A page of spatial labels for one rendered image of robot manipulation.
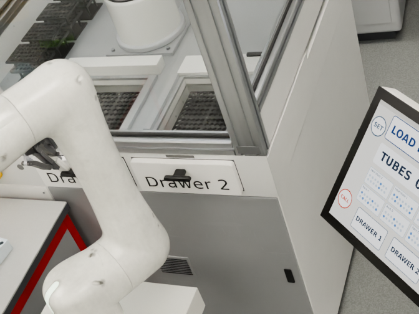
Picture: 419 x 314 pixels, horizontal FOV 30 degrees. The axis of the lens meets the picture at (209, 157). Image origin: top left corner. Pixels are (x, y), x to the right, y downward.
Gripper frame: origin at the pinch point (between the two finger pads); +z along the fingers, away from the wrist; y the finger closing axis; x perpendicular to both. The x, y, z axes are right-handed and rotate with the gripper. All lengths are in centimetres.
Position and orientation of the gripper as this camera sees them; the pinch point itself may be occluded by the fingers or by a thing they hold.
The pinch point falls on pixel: (58, 164)
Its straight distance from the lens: 214.1
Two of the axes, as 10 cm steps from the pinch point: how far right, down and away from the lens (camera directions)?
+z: 3.6, 4.3, 8.3
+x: 9.1, 0.2, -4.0
